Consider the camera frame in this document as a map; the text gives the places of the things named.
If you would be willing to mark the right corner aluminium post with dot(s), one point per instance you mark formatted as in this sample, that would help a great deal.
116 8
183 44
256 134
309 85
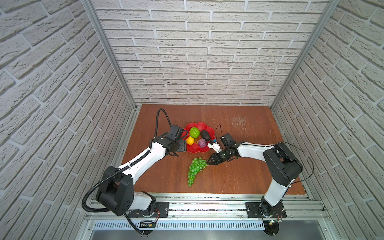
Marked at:
323 20

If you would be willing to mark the red flower-shaped fruit bowl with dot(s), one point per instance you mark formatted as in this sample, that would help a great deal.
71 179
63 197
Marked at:
193 149

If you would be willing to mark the purple fake fruit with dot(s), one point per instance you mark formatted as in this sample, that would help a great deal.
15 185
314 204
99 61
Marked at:
202 143

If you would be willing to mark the left corner aluminium post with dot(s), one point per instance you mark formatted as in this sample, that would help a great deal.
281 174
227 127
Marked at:
97 24

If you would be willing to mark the aluminium frame rail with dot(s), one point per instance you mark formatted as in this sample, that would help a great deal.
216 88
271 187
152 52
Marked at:
226 212

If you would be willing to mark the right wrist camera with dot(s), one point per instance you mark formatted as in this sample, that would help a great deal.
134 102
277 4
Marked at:
214 145

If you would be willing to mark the small electronics board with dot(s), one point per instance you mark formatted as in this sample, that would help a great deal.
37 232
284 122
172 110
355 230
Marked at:
147 224

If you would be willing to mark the corner aluminium post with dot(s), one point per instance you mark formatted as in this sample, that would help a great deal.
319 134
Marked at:
97 24
323 20

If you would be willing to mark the dark fake avocado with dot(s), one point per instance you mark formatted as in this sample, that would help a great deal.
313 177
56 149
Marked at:
205 135

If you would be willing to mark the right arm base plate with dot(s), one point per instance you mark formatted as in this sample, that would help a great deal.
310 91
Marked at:
264 210

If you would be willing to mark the green bumpy custard apple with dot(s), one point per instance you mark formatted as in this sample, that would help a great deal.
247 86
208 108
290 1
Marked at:
194 132

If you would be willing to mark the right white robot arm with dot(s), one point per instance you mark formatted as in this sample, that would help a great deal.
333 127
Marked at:
284 167

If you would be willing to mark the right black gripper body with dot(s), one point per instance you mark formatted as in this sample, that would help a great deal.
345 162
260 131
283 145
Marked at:
226 153

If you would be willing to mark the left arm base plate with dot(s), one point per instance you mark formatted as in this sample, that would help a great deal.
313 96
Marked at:
158 209

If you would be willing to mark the yellow fake lemon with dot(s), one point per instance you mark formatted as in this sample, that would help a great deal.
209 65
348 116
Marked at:
190 141

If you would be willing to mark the green grape bunch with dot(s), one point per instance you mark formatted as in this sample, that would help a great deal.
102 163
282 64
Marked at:
197 165

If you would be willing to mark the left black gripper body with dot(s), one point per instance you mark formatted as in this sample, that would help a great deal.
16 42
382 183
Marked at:
182 144

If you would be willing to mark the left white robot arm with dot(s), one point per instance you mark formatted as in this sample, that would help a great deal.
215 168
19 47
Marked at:
117 193

